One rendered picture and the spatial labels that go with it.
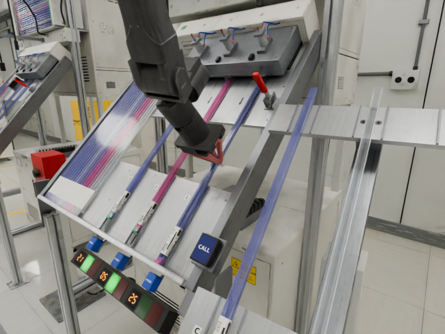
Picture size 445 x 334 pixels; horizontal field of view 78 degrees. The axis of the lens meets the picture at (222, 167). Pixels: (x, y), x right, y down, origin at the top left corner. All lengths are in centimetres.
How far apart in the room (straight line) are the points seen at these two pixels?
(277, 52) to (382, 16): 164
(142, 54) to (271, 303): 73
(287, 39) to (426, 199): 181
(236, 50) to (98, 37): 131
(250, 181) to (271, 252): 29
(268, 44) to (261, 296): 70
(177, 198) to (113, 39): 156
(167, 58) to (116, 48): 164
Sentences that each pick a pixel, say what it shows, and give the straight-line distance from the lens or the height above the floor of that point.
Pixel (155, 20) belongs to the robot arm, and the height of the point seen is 115.
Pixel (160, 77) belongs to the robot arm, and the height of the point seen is 108.
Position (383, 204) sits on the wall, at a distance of 241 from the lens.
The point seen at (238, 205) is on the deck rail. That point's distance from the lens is 56.
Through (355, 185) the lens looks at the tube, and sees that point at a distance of 43.
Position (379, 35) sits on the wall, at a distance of 231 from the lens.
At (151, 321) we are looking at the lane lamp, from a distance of 59.
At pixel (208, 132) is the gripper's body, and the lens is 56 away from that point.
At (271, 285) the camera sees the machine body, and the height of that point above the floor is 52.
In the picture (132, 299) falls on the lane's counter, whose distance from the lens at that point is 64.
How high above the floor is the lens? 106
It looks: 16 degrees down
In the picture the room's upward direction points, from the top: straight up
